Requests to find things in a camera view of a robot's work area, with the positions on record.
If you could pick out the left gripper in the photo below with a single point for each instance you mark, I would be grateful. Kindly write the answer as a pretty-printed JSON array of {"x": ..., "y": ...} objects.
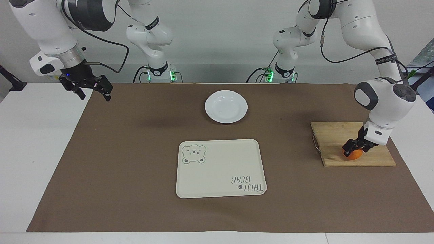
[{"x": 362, "y": 135}]

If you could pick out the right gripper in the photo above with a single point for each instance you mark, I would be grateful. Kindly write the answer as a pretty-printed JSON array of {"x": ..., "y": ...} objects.
[{"x": 79, "y": 76}]

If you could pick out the orange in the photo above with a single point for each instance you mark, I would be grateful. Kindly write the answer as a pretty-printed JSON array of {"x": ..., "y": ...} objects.
[{"x": 355, "y": 155}]

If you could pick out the white round plate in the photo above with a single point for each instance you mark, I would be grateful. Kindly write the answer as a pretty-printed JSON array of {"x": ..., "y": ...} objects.
[{"x": 226, "y": 106}]

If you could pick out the wooden cutting board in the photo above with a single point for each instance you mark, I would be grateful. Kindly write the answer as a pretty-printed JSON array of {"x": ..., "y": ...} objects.
[{"x": 335, "y": 139}]

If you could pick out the black stand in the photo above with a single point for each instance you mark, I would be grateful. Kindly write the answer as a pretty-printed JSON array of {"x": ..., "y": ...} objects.
[
  {"x": 422, "y": 78},
  {"x": 13, "y": 84}
]

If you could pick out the cream tray with bear print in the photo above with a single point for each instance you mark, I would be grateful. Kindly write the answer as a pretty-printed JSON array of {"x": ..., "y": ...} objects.
[{"x": 217, "y": 173}]

